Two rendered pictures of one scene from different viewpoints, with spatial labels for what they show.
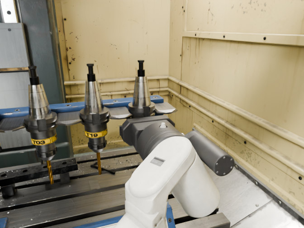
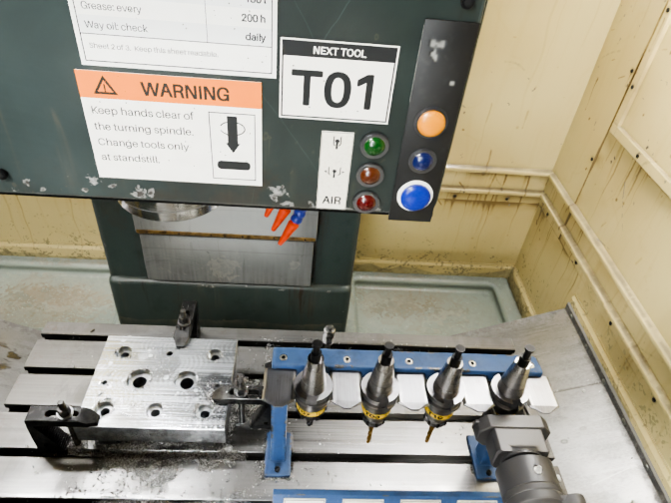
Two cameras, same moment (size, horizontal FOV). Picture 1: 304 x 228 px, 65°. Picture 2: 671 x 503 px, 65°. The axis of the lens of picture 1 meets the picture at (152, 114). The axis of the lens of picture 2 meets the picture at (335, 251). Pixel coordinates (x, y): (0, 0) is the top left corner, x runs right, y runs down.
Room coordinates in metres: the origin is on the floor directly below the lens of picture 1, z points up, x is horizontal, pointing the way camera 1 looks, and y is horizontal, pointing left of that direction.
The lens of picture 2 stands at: (-0.07, 0.21, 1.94)
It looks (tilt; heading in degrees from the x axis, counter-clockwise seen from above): 40 degrees down; 13
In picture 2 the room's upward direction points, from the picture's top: 6 degrees clockwise
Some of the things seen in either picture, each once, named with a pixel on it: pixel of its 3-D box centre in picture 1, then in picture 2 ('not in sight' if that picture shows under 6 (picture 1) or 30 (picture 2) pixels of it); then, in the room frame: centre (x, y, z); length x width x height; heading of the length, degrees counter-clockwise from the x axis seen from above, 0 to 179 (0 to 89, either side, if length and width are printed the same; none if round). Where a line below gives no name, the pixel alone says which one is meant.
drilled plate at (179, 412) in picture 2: not in sight; (164, 386); (0.50, 0.68, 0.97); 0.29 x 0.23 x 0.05; 108
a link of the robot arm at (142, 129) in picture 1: (155, 137); (520, 457); (0.44, -0.01, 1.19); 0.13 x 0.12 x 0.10; 108
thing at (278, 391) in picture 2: not in sight; (279, 387); (0.42, 0.39, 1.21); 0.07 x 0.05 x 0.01; 18
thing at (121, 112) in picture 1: (119, 113); (476, 393); (0.52, 0.08, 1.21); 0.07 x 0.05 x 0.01; 18
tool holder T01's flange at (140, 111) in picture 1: (141, 109); (508, 392); (0.54, 0.02, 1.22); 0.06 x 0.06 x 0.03
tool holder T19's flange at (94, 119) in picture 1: (94, 115); (444, 392); (0.50, 0.13, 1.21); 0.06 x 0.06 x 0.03
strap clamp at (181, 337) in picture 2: not in sight; (186, 329); (0.65, 0.71, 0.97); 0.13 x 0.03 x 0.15; 18
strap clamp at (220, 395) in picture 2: not in sight; (245, 401); (0.52, 0.50, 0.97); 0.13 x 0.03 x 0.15; 108
